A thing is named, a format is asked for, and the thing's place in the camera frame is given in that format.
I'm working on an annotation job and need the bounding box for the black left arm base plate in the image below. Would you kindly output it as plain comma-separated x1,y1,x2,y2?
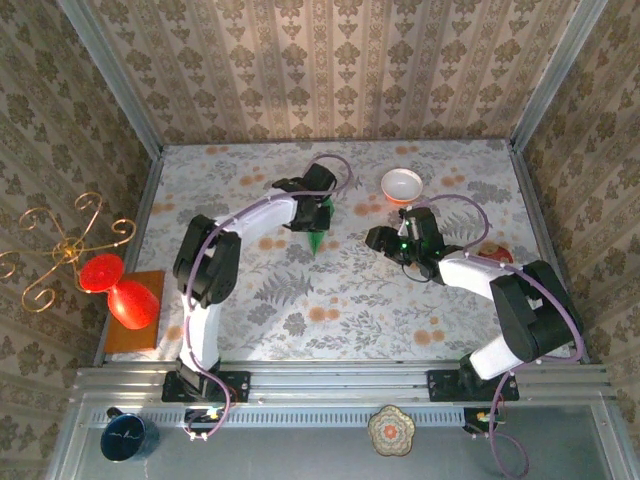
162,370,251,404

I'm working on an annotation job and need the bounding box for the gold wire ornament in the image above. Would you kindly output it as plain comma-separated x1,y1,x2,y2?
0,192,138,312

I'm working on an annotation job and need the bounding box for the aluminium corner post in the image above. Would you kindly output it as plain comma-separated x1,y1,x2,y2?
508,0,604,151
57,0,165,159

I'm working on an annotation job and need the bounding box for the red patterned bowl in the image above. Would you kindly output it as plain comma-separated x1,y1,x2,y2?
477,242,515,266

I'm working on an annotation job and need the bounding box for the green paper sheet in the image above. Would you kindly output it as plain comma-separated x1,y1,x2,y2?
307,196,335,258

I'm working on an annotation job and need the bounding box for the grey metal shelf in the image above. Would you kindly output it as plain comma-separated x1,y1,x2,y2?
47,394,640,480

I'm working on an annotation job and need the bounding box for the orange wooden block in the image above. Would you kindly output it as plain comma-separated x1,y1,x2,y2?
103,269,166,354

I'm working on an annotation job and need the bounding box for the small black connector board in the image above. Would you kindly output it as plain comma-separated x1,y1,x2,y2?
462,407,507,435
183,407,226,435

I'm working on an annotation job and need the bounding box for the aluminium side rail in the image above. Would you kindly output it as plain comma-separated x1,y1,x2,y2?
507,139,592,365
93,147,165,366

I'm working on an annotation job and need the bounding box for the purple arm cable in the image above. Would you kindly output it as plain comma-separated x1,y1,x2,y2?
409,193,586,479
182,152,355,444

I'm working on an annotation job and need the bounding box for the white orange bowl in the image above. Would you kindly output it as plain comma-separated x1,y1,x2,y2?
380,167,425,206

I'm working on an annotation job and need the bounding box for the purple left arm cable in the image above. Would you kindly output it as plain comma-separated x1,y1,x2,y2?
182,152,355,444

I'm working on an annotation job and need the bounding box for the red plastic goblet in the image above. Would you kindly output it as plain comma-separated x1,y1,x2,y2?
78,253,161,331

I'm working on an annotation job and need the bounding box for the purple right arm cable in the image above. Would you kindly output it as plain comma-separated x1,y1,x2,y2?
409,193,586,479

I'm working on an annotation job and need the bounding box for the patterned flower-shaped dish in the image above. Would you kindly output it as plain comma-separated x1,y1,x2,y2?
367,404,417,457

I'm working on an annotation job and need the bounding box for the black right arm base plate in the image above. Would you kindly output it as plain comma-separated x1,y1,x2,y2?
427,368,520,403

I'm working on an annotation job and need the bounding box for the slotted metal cable duct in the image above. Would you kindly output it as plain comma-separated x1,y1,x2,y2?
89,407,476,429

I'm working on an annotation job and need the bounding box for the dark blue mug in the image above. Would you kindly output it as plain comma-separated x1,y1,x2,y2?
99,407,161,462

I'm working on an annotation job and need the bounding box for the floral patterned table cover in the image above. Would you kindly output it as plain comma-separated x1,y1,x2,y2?
134,139,574,364

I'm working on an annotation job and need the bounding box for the aluminium frame rail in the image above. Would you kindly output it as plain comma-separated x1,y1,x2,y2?
74,360,614,404

